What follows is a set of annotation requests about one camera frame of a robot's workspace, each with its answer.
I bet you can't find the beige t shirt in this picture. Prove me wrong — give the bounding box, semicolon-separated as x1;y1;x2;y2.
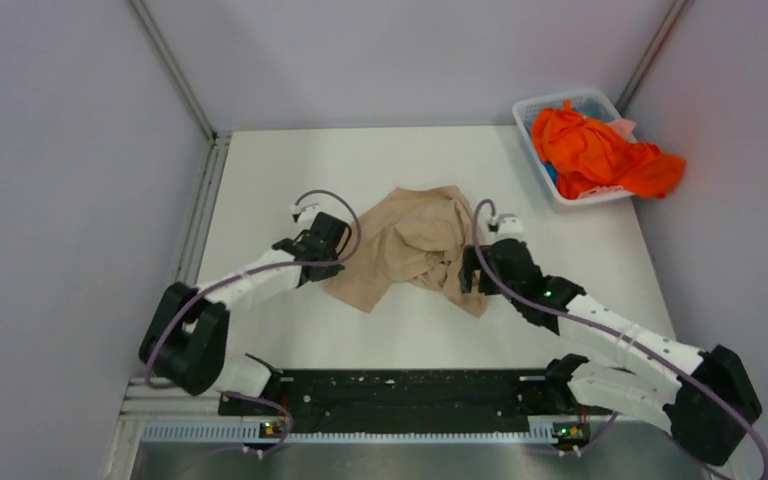
325;185;488;318

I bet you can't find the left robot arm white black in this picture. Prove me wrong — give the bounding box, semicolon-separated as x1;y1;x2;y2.
138;210;352;414

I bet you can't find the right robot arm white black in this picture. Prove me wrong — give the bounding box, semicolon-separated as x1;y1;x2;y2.
459;239;768;477

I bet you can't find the blue garment in basket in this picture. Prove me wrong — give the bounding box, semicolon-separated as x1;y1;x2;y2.
542;161;558;185

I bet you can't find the orange t shirt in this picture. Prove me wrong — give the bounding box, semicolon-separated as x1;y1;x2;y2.
539;118;686;198

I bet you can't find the white plastic laundry basket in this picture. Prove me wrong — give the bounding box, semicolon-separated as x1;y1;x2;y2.
511;88;636;210

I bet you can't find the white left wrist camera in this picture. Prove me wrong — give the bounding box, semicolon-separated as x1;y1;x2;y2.
290;203;322;228

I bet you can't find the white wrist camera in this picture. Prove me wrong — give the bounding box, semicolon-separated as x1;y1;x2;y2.
290;203;322;228
486;214;525;244

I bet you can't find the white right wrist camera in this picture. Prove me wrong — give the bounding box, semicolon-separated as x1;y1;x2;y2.
486;214;525;244

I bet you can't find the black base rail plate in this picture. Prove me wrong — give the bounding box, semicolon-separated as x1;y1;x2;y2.
218;369;602;434

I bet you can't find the aluminium frame rail left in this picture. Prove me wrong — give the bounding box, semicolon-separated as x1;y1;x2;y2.
101;131;233;479

